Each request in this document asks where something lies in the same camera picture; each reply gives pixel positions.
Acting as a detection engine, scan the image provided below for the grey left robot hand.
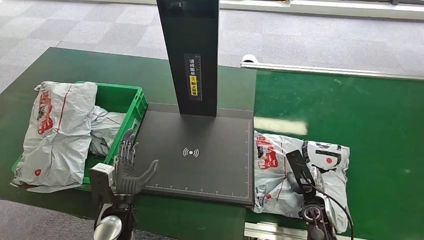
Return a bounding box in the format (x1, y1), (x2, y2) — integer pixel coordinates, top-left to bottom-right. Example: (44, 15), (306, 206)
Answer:
(112, 129), (160, 196)

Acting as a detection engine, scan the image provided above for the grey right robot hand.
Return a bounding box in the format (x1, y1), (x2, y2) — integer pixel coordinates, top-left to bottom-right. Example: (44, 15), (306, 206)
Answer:
(285, 149), (320, 202)

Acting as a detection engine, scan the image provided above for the grey package with black letters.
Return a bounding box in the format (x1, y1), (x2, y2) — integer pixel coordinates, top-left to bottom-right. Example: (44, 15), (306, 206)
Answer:
(252, 130), (351, 234)

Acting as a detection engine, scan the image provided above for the small grey package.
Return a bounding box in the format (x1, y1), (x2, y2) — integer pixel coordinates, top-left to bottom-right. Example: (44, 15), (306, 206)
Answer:
(88, 105), (128, 158)

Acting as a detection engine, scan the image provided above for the black weighing device with column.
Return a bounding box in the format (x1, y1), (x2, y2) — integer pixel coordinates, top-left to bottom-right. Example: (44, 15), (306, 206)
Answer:
(134, 0), (256, 207)

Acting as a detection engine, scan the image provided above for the large white package red print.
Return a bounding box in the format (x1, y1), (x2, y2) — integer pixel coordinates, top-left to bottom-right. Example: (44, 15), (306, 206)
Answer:
(9, 81), (99, 194)

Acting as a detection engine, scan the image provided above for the green plastic basket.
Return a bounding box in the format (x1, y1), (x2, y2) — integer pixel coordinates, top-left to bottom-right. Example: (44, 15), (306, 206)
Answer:
(11, 81), (149, 194)

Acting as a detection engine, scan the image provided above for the green conveyor belt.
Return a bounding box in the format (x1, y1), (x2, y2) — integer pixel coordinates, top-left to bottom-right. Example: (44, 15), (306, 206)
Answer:
(245, 67), (424, 240)

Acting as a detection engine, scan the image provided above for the yellow label on column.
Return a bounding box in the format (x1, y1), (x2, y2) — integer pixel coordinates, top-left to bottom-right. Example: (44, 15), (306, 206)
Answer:
(189, 75), (199, 98)

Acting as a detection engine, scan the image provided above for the white background ledge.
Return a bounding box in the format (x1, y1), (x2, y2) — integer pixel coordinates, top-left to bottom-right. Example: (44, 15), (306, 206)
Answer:
(218, 0), (424, 21)

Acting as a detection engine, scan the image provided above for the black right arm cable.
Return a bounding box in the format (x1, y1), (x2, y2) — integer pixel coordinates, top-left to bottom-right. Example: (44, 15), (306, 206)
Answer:
(306, 182), (355, 240)

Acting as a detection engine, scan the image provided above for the white conveyor side rail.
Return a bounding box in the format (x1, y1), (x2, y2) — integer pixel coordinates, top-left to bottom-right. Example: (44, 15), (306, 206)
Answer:
(240, 53), (424, 81)

